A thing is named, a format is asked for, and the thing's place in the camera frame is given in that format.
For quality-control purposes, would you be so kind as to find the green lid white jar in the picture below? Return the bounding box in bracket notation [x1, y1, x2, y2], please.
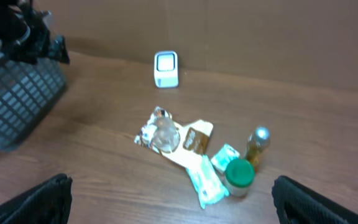
[223, 159, 255, 197]

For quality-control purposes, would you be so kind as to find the yellow oil bottle silver cap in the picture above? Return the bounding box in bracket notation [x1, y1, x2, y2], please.
[244, 126, 270, 172]

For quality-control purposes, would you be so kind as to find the teal Kleenex tissue pack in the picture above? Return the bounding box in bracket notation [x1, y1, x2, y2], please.
[211, 144, 240, 174]

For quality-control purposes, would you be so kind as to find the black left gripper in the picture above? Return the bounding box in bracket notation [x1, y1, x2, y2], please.
[1, 2, 70, 65]

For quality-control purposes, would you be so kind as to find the teal wet wipes pack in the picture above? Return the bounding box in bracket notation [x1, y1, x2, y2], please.
[186, 156, 229, 209]

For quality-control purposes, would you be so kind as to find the grey plastic shopping basket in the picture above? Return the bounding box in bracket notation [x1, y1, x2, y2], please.
[0, 41, 66, 151]

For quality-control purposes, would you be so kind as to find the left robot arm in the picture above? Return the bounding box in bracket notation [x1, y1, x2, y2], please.
[0, 0, 70, 65]

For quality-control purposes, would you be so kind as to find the white barcode scanner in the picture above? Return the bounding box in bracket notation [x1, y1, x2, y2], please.
[154, 50, 179, 88]

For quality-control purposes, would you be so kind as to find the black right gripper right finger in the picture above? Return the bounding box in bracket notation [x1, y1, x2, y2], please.
[272, 175, 358, 224]

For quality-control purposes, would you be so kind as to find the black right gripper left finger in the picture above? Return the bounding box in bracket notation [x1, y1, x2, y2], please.
[0, 174, 73, 224]

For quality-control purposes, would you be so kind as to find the brown Pantree snack bag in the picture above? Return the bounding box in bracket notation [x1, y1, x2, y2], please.
[134, 106, 214, 169]

